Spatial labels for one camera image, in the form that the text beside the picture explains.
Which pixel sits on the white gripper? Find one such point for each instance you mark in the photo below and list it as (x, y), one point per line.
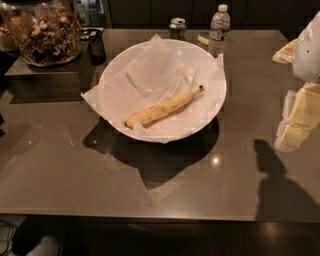
(308, 53)

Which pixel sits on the yellow spotted banana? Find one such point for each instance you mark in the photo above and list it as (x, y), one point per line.
(163, 109)

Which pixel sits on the white bowl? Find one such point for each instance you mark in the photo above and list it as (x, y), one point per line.
(213, 110)

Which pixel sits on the clear plastic water bottle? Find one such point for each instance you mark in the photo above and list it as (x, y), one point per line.
(219, 30)

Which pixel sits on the green soda can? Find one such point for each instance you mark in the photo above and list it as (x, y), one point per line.
(177, 28)

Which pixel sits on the white paper liner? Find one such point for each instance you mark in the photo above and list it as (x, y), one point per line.
(150, 83)

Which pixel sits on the black cup with utensils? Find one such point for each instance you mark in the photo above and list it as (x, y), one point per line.
(95, 45)

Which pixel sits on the dark metal box stand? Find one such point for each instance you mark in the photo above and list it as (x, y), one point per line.
(66, 82)

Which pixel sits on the glass jar of snacks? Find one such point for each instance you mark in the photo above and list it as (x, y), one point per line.
(45, 31)

